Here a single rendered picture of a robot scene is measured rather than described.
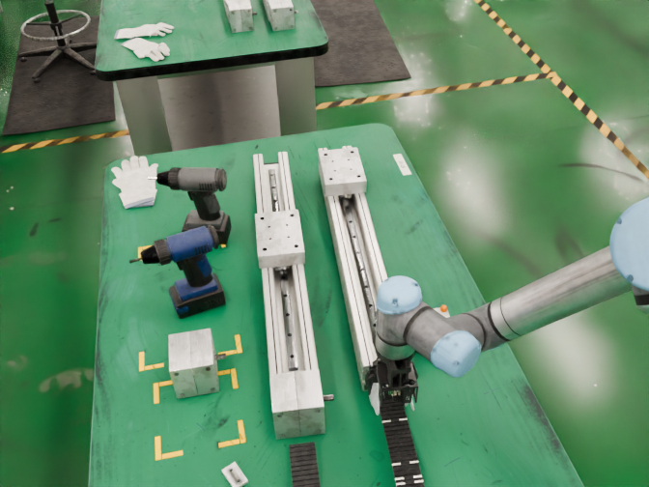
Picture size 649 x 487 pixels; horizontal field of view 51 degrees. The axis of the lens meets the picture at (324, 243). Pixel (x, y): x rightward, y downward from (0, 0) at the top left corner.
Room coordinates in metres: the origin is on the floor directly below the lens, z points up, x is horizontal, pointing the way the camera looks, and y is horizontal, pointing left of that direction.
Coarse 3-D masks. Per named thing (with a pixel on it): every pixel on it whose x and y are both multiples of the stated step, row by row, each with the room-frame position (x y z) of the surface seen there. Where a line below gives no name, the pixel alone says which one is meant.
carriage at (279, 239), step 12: (264, 216) 1.30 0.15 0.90; (276, 216) 1.30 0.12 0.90; (288, 216) 1.29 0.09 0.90; (264, 228) 1.25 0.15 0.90; (276, 228) 1.25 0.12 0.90; (288, 228) 1.25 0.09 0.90; (300, 228) 1.25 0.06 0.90; (264, 240) 1.21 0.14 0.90; (276, 240) 1.21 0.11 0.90; (288, 240) 1.21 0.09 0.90; (300, 240) 1.21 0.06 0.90; (264, 252) 1.17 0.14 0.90; (276, 252) 1.16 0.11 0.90; (288, 252) 1.16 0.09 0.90; (300, 252) 1.16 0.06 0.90; (264, 264) 1.15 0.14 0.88; (276, 264) 1.16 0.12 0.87; (288, 264) 1.16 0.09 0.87
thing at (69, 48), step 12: (48, 0) 4.01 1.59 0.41; (48, 12) 3.99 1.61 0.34; (60, 12) 4.21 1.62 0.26; (72, 12) 4.20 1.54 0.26; (24, 24) 4.02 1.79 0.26; (36, 24) 4.03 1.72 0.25; (48, 24) 4.02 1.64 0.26; (60, 24) 4.00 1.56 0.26; (24, 36) 3.87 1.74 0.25; (60, 36) 3.83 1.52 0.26; (48, 48) 4.01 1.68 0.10; (60, 48) 3.98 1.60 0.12; (72, 48) 4.02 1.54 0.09; (84, 48) 4.06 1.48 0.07; (24, 60) 4.03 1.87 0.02; (48, 60) 3.88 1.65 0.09; (72, 60) 3.92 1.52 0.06; (84, 60) 3.88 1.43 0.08; (36, 72) 3.77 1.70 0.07
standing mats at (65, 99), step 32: (320, 0) 4.82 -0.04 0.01; (352, 0) 4.80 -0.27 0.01; (32, 32) 4.46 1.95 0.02; (64, 32) 4.45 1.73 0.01; (96, 32) 4.43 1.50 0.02; (352, 32) 4.27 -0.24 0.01; (384, 32) 4.25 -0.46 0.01; (32, 64) 3.99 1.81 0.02; (64, 64) 3.97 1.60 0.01; (320, 64) 3.84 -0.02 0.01; (352, 64) 3.82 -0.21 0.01; (384, 64) 3.80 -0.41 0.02; (32, 96) 3.58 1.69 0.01; (64, 96) 3.57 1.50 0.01; (96, 96) 3.55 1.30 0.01; (32, 128) 3.22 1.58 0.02
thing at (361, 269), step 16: (320, 176) 1.61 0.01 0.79; (336, 208) 1.37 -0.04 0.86; (352, 208) 1.42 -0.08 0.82; (368, 208) 1.37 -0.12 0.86; (336, 224) 1.30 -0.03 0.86; (352, 224) 1.34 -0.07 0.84; (368, 224) 1.30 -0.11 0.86; (336, 240) 1.25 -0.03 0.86; (352, 240) 1.27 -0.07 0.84; (368, 240) 1.24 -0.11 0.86; (336, 256) 1.25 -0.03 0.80; (352, 256) 1.23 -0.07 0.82; (368, 256) 1.21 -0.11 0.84; (352, 272) 1.13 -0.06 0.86; (368, 272) 1.17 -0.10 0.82; (384, 272) 1.12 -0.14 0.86; (352, 288) 1.08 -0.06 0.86; (368, 288) 1.10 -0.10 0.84; (352, 304) 1.03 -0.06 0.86; (368, 304) 1.05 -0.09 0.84; (352, 320) 1.00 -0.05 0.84; (368, 320) 1.01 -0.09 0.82; (352, 336) 1.00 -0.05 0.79; (368, 336) 0.93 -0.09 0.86; (368, 352) 0.89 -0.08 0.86; (368, 368) 0.85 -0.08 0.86
